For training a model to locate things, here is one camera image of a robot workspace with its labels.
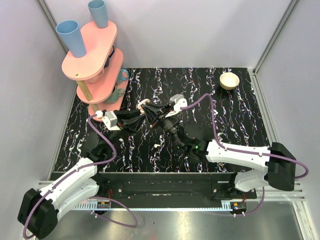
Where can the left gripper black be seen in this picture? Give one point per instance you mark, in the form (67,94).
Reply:
(120,122)

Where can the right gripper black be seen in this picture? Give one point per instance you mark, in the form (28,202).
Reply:
(153,118)

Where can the beige earbud charging case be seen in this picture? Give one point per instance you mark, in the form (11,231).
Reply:
(143,102)

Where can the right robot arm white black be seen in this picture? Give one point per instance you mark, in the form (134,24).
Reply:
(269,166)

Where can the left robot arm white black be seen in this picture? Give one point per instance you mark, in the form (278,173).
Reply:
(41,210)

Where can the teal mug on shelf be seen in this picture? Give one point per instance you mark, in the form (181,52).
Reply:
(115,95)

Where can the blue mug on shelf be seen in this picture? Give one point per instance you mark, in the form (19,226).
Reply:
(123,76)

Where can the pink three tier shelf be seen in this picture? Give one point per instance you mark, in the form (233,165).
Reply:
(96,73)

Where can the black marbled table mat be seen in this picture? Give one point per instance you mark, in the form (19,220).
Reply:
(234,113)

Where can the beige wooden bowl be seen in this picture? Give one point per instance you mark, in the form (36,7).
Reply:
(229,81)

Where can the blue cup front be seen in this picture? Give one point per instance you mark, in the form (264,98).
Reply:
(70,33)

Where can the blue cup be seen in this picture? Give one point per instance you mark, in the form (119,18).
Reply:
(99,13)
(70,33)

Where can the blue cup rear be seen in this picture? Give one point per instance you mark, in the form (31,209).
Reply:
(99,13)

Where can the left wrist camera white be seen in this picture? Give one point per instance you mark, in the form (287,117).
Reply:
(110,121)

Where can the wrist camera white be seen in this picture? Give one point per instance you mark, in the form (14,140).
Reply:
(110,121)
(179,102)

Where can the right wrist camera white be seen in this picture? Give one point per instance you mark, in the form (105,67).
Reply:
(179,102)

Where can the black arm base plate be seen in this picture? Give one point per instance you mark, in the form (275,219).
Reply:
(170,190)

